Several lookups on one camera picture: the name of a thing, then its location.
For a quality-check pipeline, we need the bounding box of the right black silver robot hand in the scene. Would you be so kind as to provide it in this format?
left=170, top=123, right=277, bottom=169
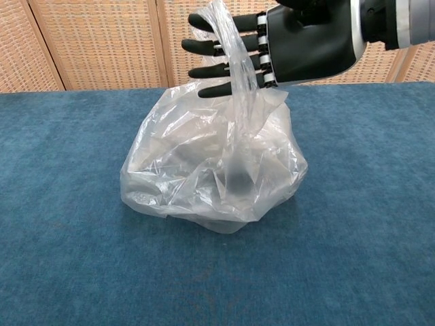
left=181, top=0, right=370, bottom=100

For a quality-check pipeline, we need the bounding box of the translucent white plastic bag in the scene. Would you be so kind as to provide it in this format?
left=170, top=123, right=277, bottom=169
left=120, top=0, right=309, bottom=236

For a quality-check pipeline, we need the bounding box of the woven bamboo folding screen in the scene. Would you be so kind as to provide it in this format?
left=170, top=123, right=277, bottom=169
left=0, top=0, right=435, bottom=93

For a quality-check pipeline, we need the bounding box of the blue carpet table mat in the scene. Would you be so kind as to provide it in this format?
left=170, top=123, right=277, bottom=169
left=0, top=80, right=435, bottom=326

